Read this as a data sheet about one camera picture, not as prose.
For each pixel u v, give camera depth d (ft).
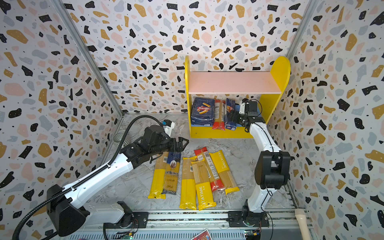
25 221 1.12
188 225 2.40
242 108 2.70
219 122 3.07
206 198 2.61
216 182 2.76
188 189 2.67
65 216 1.21
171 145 2.16
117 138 3.37
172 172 2.87
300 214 2.40
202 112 3.13
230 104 3.39
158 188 2.69
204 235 2.26
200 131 3.21
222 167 2.95
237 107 3.41
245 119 2.23
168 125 2.17
